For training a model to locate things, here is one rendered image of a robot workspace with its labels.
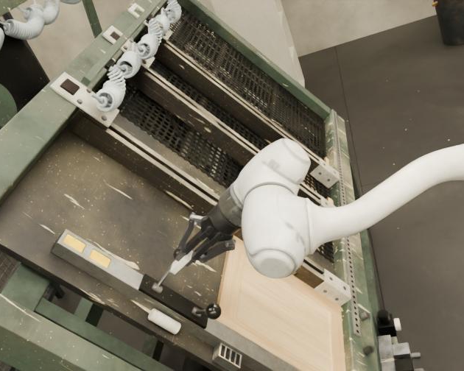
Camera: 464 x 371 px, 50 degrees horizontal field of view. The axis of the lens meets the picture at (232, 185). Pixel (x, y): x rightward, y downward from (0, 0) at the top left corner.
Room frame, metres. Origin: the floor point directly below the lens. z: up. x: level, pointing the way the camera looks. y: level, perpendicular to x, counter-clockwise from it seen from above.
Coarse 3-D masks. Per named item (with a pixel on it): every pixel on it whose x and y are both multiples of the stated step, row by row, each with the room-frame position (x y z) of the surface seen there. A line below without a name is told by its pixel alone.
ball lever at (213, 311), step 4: (212, 304) 0.88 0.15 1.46; (216, 304) 0.88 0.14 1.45; (192, 308) 0.95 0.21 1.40; (196, 308) 0.95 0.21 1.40; (208, 308) 0.87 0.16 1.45; (212, 308) 0.87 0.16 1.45; (216, 308) 0.87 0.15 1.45; (220, 308) 0.87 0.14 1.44; (192, 312) 0.94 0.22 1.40; (196, 312) 0.94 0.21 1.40; (200, 312) 0.92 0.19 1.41; (204, 312) 0.91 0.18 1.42; (208, 312) 0.87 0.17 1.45; (212, 312) 0.86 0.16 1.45; (216, 312) 0.86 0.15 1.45; (220, 312) 0.87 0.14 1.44; (196, 316) 0.94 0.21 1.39; (208, 316) 0.87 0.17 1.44; (212, 316) 0.86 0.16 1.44; (216, 316) 0.86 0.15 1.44
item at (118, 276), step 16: (80, 240) 1.03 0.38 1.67; (64, 256) 1.00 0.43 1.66; (80, 256) 0.99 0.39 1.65; (96, 272) 0.99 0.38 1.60; (112, 272) 0.98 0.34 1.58; (128, 272) 1.00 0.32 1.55; (128, 288) 0.97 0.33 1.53; (144, 304) 0.96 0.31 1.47; (160, 304) 0.95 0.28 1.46; (176, 320) 0.95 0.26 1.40; (208, 320) 0.96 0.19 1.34; (208, 336) 0.93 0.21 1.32; (224, 336) 0.93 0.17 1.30; (240, 336) 0.95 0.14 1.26; (240, 352) 0.91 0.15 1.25; (256, 352) 0.92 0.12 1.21; (256, 368) 0.90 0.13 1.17; (272, 368) 0.89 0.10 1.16; (288, 368) 0.91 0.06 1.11
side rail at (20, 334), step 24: (0, 312) 0.79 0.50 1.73; (24, 312) 0.80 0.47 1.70; (0, 336) 0.77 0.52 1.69; (24, 336) 0.76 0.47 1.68; (48, 336) 0.77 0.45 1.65; (72, 336) 0.79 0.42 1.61; (0, 360) 0.79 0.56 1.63; (24, 360) 0.77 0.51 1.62; (48, 360) 0.75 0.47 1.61; (72, 360) 0.74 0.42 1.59; (96, 360) 0.76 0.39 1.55; (120, 360) 0.77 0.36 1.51
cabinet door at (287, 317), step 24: (240, 240) 1.31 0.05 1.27; (240, 264) 1.21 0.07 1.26; (240, 288) 1.13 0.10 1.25; (264, 288) 1.17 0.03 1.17; (288, 288) 1.21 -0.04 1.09; (312, 288) 1.26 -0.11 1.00; (240, 312) 1.05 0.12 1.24; (264, 312) 1.08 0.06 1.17; (288, 312) 1.12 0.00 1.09; (312, 312) 1.16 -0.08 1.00; (336, 312) 1.20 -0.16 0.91; (264, 336) 1.00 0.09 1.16; (288, 336) 1.03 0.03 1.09; (312, 336) 1.07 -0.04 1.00; (336, 336) 1.10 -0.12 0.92; (288, 360) 0.95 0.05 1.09; (312, 360) 0.99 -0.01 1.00; (336, 360) 1.01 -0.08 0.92
